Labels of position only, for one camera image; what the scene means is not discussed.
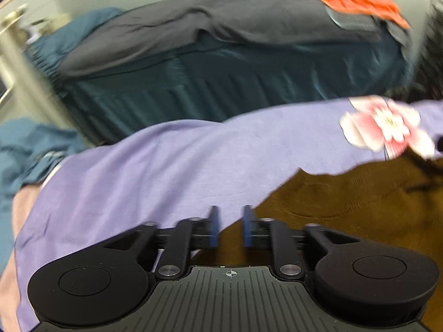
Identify brown knit sweater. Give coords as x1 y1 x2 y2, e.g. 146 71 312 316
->
190 151 443 332

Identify lavender floral bed sheet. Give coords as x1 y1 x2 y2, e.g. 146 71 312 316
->
1 96 442 331

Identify blue quilt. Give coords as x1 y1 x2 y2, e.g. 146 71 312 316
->
1 7 123 269

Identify dark teal bed skirt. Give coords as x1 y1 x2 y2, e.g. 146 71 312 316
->
55 32 411 144

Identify grey folded cloth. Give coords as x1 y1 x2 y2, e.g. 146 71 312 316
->
325 6 378 32

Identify dark grey blanket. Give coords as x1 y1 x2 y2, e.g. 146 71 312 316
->
61 0 410 78

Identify black wire rack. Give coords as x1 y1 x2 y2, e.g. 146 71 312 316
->
408 0 442 102

